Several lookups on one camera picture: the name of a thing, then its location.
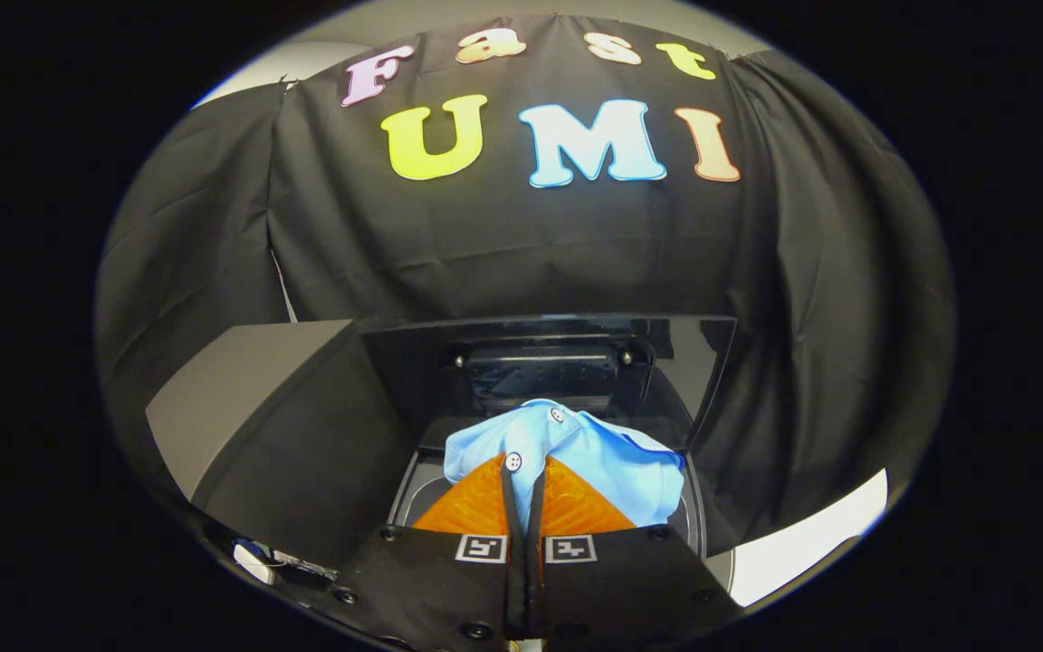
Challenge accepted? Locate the small white device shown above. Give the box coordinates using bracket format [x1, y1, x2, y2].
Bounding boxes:
[231, 538, 342, 583]

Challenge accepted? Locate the white flat sheet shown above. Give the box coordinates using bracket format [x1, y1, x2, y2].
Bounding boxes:
[728, 467, 890, 609]

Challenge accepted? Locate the light blue polo shirt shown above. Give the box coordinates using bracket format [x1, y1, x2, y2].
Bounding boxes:
[443, 398, 688, 537]

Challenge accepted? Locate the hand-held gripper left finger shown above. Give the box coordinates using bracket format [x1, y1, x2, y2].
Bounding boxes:
[330, 453, 528, 651]

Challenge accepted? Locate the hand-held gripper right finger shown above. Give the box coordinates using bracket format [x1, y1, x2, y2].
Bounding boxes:
[526, 455, 743, 646]

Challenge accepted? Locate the dark grey cabinet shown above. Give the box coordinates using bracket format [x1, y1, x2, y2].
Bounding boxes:
[145, 318, 416, 570]

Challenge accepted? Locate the black backdrop cloth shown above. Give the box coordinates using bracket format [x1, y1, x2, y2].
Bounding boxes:
[93, 13, 958, 549]

